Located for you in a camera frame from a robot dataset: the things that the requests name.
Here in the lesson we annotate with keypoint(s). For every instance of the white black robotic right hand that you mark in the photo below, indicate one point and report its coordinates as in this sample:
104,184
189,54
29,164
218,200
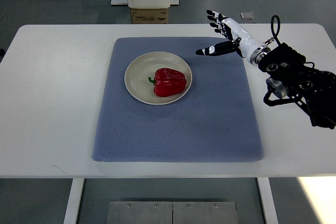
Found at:
238,40

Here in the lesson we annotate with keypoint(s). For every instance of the red bell pepper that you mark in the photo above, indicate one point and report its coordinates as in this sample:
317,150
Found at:
168,82

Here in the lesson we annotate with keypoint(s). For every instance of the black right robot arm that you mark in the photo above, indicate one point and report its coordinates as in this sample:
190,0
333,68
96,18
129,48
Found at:
294,80

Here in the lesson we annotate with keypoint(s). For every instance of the small grey floor plate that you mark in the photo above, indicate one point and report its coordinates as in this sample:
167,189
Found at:
247,16

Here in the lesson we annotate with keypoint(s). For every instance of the cream round plate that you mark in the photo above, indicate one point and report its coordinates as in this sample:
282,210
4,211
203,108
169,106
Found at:
144,66

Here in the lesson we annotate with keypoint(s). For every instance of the blue textured mat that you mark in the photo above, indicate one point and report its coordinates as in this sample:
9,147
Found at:
214,122

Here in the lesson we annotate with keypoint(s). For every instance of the cardboard box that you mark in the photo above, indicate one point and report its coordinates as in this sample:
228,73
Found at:
149,16

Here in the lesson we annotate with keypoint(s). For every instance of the right white table leg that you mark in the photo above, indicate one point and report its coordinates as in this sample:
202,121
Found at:
267,200

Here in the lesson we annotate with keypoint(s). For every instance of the white table leg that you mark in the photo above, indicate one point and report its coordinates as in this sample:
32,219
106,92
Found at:
267,200
74,200

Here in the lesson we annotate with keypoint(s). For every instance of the left white table leg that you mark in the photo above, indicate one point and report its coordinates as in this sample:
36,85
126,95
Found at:
74,200

